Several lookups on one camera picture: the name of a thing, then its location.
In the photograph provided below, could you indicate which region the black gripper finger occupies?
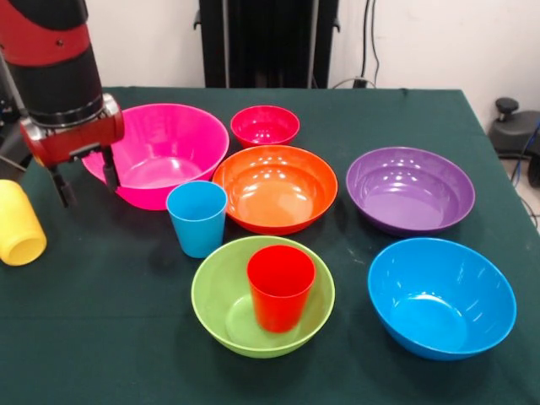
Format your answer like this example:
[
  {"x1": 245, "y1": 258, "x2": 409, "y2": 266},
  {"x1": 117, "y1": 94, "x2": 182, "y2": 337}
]
[
  {"x1": 100, "y1": 143, "x2": 121, "y2": 193},
  {"x1": 49, "y1": 164, "x2": 78, "y2": 209}
]

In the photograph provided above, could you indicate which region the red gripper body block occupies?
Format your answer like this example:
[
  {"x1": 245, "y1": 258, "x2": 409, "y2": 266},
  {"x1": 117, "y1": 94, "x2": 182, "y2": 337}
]
[{"x1": 19, "y1": 107, "x2": 126, "y2": 168}]

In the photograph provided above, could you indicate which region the yellow cup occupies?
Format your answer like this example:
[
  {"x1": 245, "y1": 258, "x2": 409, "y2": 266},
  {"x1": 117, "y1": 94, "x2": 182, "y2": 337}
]
[{"x1": 0, "y1": 179, "x2": 48, "y2": 267}]

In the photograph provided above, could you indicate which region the green bowl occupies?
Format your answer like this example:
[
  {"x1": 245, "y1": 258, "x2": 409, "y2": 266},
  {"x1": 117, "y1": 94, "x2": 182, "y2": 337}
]
[{"x1": 191, "y1": 235, "x2": 337, "y2": 359}]

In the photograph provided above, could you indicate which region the red cup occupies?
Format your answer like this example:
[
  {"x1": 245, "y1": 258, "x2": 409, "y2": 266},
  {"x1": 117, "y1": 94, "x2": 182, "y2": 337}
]
[{"x1": 246, "y1": 245, "x2": 317, "y2": 334}]

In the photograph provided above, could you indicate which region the black chair base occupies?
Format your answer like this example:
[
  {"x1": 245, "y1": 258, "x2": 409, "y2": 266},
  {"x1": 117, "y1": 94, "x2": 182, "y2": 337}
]
[
  {"x1": 0, "y1": 96, "x2": 30, "y2": 174},
  {"x1": 488, "y1": 97, "x2": 540, "y2": 159}
]

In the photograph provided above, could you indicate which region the large magenta bowl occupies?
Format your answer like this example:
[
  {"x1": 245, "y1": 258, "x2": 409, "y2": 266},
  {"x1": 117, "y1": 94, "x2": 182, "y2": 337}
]
[{"x1": 81, "y1": 102, "x2": 230, "y2": 212}]

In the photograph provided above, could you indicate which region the blue cup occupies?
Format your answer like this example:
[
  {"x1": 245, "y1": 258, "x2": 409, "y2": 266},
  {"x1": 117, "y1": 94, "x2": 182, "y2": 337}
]
[{"x1": 165, "y1": 180, "x2": 229, "y2": 259}]

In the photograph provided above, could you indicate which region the small pink bowl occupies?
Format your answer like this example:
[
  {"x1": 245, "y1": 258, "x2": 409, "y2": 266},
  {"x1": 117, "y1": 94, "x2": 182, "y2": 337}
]
[{"x1": 229, "y1": 105, "x2": 301, "y2": 149}]

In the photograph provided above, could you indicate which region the orange bowl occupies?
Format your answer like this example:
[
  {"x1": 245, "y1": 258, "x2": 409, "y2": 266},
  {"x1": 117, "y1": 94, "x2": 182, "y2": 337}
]
[{"x1": 212, "y1": 144, "x2": 339, "y2": 235}]

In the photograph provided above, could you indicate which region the dark green table cloth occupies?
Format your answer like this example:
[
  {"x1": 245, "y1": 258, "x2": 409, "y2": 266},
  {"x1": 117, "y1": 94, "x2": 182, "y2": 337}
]
[{"x1": 0, "y1": 86, "x2": 540, "y2": 405}]

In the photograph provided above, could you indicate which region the purple bowl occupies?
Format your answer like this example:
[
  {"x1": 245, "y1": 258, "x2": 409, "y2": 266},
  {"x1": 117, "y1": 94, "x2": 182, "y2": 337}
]
[{"x1": 345, "y1": 146, "x2": 477, "y2": 237}]

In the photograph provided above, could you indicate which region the blue bowl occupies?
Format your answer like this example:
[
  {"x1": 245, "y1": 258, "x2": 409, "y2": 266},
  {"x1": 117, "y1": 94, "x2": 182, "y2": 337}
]
[{"x1": 367, "y1": 237, "x2": 518, "y2": 362}]

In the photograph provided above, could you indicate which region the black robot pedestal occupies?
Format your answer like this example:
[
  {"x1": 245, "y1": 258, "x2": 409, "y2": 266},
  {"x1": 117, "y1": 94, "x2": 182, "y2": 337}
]
[{"x1": 193, "y1": 0, "x2": 341, "y2": 89}]

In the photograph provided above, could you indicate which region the black wall cable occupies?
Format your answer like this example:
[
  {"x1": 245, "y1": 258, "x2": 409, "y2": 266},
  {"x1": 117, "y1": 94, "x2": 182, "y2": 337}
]
[{"x1": 361, "y1": 0, "x2": 381, "y2": 88}]

